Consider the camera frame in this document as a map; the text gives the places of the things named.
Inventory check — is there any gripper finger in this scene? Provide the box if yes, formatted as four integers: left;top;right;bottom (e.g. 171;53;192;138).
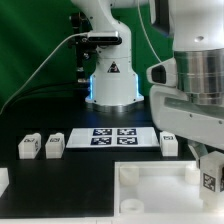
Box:
188;140;208;167

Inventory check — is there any green backdrop curtain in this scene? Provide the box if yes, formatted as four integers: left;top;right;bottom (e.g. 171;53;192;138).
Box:
0;0;224;108

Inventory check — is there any white cable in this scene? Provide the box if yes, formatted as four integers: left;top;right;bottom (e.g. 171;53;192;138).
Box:
0;32;90;116

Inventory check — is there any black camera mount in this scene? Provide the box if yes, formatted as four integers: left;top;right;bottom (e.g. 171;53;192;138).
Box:
68;12;96;83

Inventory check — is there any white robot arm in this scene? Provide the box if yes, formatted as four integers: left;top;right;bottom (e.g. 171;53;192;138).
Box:
71;0;224;156

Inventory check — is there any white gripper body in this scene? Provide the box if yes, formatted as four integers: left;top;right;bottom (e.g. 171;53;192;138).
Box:
146;58;224;150

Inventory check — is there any white marker sheet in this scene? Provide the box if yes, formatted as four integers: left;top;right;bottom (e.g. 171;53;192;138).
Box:
66;127;159;148

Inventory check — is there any white square tabletop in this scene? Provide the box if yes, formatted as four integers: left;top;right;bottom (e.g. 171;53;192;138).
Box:
114;161;224;224

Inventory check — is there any black cable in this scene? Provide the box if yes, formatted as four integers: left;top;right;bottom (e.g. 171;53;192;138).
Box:
0;81;88;108

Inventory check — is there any white obstacle wall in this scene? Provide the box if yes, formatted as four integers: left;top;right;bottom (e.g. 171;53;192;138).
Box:
0;168;9;197

